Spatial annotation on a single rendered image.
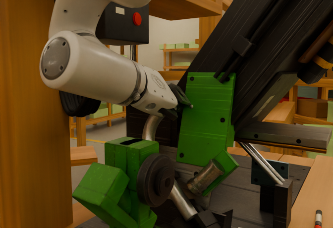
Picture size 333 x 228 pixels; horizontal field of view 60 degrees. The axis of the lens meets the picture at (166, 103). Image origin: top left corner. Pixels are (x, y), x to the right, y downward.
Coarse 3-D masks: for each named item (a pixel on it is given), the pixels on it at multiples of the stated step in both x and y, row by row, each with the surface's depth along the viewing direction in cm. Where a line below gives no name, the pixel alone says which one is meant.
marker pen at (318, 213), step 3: (318, 210) 75; (318, 213) 73; (321, 213) 74; (318, 216) 72; (321, 216) 72; (315, 219) 71; (318, 219) 70; (321, 219) 71; (315, 222) 70; (318, 222) 69; (321, 222) 70; (315, 225) 68; (318, 225) 68; (321, 225) 69
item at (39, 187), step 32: (0, 0) 59; (32, 0) 62; (0, 32) 60; (32, 32) 63; (0, 64) 61; (32, 64) 63; (0, 96) 62; (32, 96) 63; (0, 128) 64; (32, 128) 64; (64, 128) 71; (0, 160) 65; (32, 160) 64; (64, 160) 72; (0, 192) 67; (32, 192) 65; (64, 192) 72; (0, 224) 68; (32, 224) 65; (64, 224) 73
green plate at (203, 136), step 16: (192, 80) 67; (208, 80) 65; (224, 80) 63; (192, 96) 66; (208, 96) 64; (224, 96) 62; (192, 112) 66; (208, 112) 63; (224, 112) 61; (192, 128) 65; (208, 128) 63; (224, 128) 61; (192, 144) 64; (208, 144) 62; (224, 144) 60; (176, 160) 66; (192, 160) 64; (208, 160) 62
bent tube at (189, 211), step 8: (176, 88) 65; (176, 96) 64; (184, 96) 66; (152, 120) 67; (160, 120) 68; (144, 128) 68; (152, 128) 67; (144, 136) 67; (152, 136) 67; (176, 184) 62; (176, 192) 61; (176, 200) 60; (184, 200) 60; (184, 208) 59; (192, 208) 59; (184, 216) 59; (192, 216) 61
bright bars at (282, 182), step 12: (240, 144) 73; (252, 156) 71; (264, 168) 70; (276, 180) 69; (288, 180) 71; (276, 192) 68; (288, 192) 67; (276, 204) 68; (288, 204) 68; (276, 216) 68; (288, 216) 69
